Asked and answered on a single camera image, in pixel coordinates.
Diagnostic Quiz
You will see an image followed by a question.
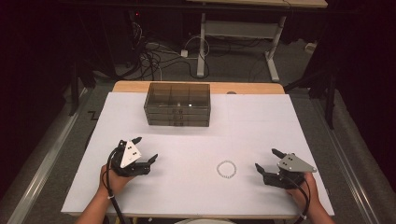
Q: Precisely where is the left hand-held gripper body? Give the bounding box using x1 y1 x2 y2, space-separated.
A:
110 139 152 178

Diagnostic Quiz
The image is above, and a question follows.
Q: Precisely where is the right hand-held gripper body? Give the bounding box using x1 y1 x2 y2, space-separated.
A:
263 152 318 190

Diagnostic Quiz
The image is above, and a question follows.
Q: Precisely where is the transparent organizer drawer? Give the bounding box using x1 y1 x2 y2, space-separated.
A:
147 119 210 128

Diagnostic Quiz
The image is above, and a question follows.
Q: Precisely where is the white bead bracelet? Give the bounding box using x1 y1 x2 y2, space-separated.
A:
216 160 237 179

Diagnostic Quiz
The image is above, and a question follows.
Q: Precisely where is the transparent brown drawer organizer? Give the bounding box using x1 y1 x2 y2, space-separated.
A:
143 81 212 128

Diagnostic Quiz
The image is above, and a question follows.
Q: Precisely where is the person's right hand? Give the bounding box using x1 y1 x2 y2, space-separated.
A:
285 172 321 210

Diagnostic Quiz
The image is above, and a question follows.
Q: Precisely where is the person's left hand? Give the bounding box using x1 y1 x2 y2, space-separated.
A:
98 163 135 199

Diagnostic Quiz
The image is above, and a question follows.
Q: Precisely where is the white table cover sheet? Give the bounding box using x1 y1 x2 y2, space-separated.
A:
61 91 335 217

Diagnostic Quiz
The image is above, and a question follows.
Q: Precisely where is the black metal stand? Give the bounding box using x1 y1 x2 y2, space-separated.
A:
66 59 97 117
283 66 339 130

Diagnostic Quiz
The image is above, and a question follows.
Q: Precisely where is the small beige box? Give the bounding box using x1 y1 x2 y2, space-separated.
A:
304 41 318 54

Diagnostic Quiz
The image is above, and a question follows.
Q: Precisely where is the white-framed desk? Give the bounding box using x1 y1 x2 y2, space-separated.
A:
186 0 330 82

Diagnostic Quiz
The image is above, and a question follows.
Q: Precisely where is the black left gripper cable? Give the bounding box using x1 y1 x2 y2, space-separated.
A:
106 144 127 224

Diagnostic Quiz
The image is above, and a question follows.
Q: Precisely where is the metal floor rail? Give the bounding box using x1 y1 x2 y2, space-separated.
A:
6 88 90 224
311 99 379 224

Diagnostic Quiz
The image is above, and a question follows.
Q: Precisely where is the tangle of floor cables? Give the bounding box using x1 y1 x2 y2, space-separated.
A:
125 18 213 82

